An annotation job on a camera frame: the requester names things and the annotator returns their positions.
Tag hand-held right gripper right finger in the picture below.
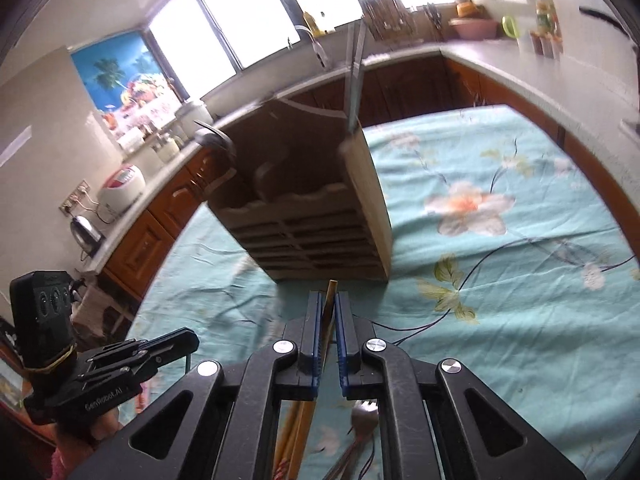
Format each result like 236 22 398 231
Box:
335 291 588 480

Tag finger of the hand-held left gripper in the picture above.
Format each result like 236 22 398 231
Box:
80 326 201 370
74 356 162 392

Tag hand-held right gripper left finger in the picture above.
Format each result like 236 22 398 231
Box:
67 291 323 480

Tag wooden chopstick red patterned end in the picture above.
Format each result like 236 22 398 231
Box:
295 280 340 480
272 402 301 480

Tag wooden utensil holder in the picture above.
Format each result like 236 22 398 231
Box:
206 97 393 283

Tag silver spoon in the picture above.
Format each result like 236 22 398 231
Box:
192 120 238 191

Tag person's left hand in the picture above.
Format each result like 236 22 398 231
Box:
59 406 124 449

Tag silver fork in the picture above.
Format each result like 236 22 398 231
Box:
322 400 378 480

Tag steel electric kettle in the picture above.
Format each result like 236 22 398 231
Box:
69 214 107 261

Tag wooden base cabinets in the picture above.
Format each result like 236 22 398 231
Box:
102 55 581 306

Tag red and white rice cooker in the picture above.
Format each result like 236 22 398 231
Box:
96 165 147 221

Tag teal floral tablecloth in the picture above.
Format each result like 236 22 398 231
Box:
120 102 640 480

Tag small white electric pot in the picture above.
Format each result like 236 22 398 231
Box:
150 135 181 163

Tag palm tree printed blind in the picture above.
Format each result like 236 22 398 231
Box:
70 30 173 126

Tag chrome kitchen faucet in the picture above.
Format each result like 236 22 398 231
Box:
287 22 328 68

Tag kitchen window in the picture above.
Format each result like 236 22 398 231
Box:
145 0 466 81

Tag knife and scissors holder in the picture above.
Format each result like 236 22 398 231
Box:
422 2 446 41

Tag pink plastic basin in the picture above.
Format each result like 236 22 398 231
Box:
447 17 501 41

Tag spice jar set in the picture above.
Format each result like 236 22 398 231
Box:
530 32 563 58

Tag green capped bottle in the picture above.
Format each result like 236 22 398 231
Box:
535 0 560 36

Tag black wok with lid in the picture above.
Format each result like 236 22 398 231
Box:
579 5 626 36

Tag wall outlet strip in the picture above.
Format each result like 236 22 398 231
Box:
59 180 93 216

